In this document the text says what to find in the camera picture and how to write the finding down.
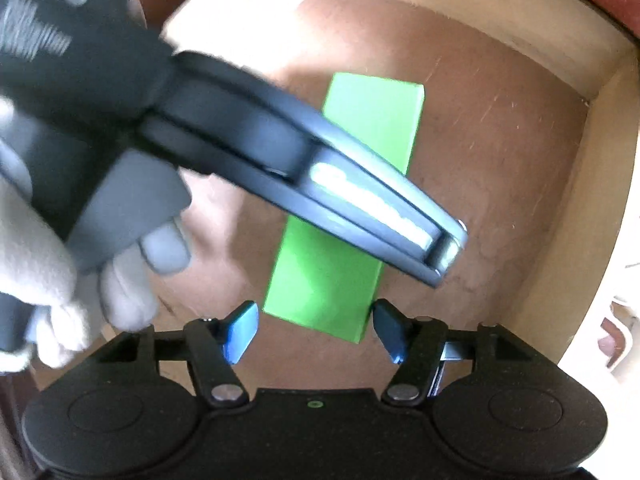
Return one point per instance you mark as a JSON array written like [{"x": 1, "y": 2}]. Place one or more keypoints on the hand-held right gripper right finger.
[{"x": 392, "y": 332}]

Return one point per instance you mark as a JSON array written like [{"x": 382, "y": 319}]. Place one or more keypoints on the wooden drawer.
[{"x": 500, "y": 160}]

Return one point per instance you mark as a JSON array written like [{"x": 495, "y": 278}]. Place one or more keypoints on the person's left hand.
[{"x": 55, "y": 280}]

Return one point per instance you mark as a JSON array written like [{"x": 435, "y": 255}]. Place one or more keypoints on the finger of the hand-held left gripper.
[
  {"x": 280, "y": 190},
  {"x": 240, "y": 110}
]

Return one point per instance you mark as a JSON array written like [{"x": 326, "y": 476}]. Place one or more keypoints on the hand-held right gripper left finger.
[{"x": 241, "y": 330}]

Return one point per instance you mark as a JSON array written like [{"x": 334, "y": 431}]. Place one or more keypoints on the green rectangular block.
[{"x": 370, "y": 125}]

